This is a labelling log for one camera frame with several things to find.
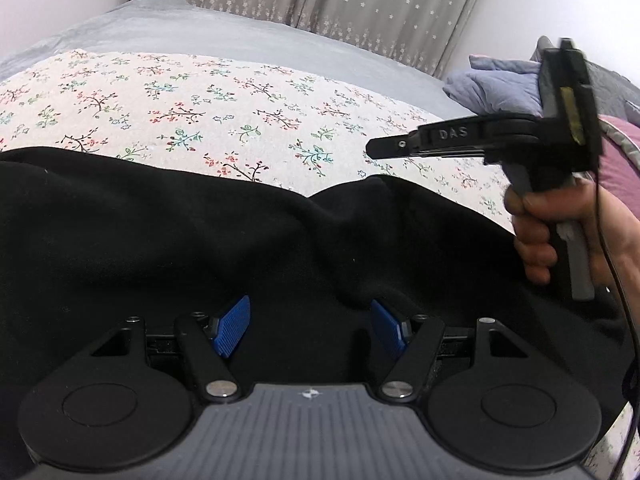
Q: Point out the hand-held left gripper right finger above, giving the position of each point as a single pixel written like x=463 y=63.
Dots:
x=387 y=327

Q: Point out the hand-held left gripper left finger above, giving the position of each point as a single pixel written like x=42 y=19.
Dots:
x=232 y=327

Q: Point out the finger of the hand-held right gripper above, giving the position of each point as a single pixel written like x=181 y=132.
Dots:
x=430 y=140

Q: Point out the black pants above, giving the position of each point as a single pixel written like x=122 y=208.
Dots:
x=150 y=235

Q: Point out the person's right hand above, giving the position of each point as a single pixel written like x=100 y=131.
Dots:
x=530 y=240

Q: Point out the grey pillow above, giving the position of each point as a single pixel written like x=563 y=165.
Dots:
x=615 y=82

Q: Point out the blue-grey blanket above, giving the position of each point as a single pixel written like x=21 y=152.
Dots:
x=490 y=85

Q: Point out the pink pillow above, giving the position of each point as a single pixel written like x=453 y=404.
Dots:
x=622 y=155

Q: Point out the grey star-print curtain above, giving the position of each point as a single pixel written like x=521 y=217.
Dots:
x=350 y=0

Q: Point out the floral bed sheet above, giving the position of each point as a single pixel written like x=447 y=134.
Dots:
x=200 y=100

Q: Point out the grey bed cover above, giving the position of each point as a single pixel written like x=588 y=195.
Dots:
x=200 y=25

